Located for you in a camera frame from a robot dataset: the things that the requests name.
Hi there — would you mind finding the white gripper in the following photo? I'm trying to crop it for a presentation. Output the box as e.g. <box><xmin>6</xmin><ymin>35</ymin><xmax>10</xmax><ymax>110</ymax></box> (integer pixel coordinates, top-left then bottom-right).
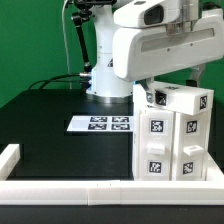
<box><xmin>113</xmin><ymin>0</ymin><xmax>224</xmax><ymax>103</ymax></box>

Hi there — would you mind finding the white cabinet top block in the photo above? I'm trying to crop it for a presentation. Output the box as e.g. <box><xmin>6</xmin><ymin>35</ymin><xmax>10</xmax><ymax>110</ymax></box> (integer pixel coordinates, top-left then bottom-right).
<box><xmin>151</xmin><ymin>81</ymin><xmax>214</xmax><ymax>115</ymax></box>

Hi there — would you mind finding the white cabinet door panel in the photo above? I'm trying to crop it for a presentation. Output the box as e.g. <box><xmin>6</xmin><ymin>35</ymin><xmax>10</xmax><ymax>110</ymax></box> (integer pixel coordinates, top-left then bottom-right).
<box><xmin>137</xmin><ymin>108</ymin><xmax>174</xmax><ymax>181</ymax></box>

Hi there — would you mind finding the white cabinet body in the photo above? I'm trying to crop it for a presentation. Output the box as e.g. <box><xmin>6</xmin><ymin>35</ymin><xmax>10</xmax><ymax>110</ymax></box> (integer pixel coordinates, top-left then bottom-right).
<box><xmin>132</xmin><ymin>82</ymin><xmax>213</xmax><ymax>181</ymax></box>

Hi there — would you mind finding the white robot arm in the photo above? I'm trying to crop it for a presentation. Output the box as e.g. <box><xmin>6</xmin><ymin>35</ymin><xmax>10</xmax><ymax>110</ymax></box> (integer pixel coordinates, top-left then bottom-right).
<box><xmin>87</xmin><ymin>0</ymin><xmax>224</xmax><ymax>103</ymax></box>

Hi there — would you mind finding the black cable bundle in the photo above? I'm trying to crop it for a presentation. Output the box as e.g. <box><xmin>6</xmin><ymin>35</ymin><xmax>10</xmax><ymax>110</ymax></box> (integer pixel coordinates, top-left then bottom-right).
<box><xmin>27</xmin><ymin>72</ymin><xmax>92</xmax><ymax>91</ymax></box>

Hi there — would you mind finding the white marker base plate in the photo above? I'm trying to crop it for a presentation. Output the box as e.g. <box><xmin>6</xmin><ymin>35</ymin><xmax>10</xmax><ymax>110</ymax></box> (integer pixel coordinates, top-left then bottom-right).
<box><xmin>67</xmin><ymin>116</ymin><xmax>133</xmax><ymax>132</ymax></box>

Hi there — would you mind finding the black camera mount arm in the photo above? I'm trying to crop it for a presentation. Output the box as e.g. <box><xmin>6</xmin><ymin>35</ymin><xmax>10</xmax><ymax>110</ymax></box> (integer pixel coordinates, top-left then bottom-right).
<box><xmin>67</xmin><ymin>0</ymin><xmax>117</xmax><ymax>72</ymax></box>

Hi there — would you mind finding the white hanging cable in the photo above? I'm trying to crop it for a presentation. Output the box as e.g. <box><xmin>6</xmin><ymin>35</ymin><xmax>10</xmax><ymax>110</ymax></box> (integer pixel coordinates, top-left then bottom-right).
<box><xmin>61</xmin><ymin>0</ymin><xmax>74</xmax><ymax>90</ymax></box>

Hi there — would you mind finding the white U-shaped boundary frame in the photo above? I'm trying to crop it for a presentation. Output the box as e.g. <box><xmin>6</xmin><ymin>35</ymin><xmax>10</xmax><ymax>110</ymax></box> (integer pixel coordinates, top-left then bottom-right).
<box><xmin>0</xmin><ymin>144</ymin><xmax>224</xmax><ymax>206</ymax></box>

